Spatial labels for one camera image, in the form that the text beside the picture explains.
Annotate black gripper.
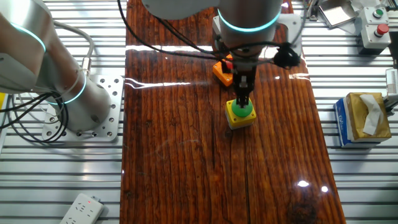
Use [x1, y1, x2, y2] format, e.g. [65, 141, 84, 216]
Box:
[232, 58, 258, 109]

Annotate yellow box green button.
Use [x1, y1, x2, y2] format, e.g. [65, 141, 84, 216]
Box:
[224, 96, 257, 131]

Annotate orange box red button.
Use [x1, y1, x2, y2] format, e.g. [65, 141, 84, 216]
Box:
[212, 54, 234, 88]

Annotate brown wooden board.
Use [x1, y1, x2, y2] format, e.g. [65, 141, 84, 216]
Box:
[119, 0, 346, 224]

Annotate blue white tissue pack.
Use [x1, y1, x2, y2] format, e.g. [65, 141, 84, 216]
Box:
[333, 97, 382, 149]

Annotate gold tissue box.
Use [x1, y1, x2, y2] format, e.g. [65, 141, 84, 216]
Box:
[345, 91, 392, 143]

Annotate shiny metal plate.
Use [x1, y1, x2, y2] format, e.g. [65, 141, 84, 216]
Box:
[317, 0, 358, 28]

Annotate grey box red mushroom button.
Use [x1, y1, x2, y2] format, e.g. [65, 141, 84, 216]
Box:
[359, 23, 392, 50]

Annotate grey box small green button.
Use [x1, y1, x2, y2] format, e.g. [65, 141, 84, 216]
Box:
[361, 6, 390, 26]

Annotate white power strip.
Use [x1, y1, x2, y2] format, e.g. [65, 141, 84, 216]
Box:
[58, 192, 105, 224]

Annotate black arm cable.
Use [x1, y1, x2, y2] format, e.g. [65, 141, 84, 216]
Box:
[116, 0, 302, 70]

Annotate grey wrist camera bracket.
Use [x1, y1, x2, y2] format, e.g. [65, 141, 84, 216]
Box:
[276, 14, 303, 58]

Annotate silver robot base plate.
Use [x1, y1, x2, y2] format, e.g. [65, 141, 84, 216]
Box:
[41, 74, 124, 143]

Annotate silver camera beside tissues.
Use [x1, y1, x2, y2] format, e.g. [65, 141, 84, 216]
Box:
[382, 67, 398, 110]

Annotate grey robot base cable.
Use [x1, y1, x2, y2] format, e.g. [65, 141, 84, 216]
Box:
[49, 19, 96, 78]

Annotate black cable bundle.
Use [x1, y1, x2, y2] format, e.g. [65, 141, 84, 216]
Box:
[0, 90, 70, 144]

